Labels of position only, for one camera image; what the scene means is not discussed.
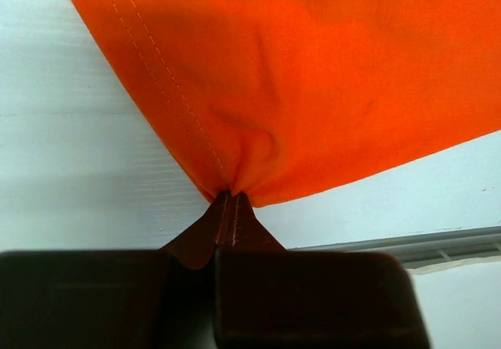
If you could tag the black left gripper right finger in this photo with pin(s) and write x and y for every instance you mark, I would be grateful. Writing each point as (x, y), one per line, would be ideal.
(270, 297)

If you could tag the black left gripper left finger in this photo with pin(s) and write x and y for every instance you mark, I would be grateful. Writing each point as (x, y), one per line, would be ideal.
(114, 298)

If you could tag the orange t shirt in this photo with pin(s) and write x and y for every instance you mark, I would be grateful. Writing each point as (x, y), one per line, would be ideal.
(282, 99)

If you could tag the aluminium table rail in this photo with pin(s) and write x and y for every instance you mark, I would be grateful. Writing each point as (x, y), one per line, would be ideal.
(426, 249)

